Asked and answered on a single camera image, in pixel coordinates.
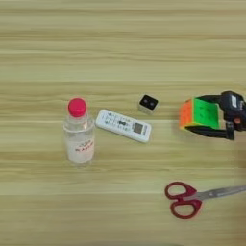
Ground red handled scissors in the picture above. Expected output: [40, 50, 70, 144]
[164, 181, 246, 220]

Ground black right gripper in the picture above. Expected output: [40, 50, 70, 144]
[184, 93, 246, 141]

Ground white remote control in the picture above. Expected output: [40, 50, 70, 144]
[95, 109, 153, 144]

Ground small black and white cube device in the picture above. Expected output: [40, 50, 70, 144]
[137, 93, 160, 115]

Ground colourful Rubik's cube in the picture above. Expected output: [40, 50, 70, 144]
[179, 97, 222, 131]

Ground clear bottle with red cap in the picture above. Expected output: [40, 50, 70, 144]
[62, 97, 97, 167]

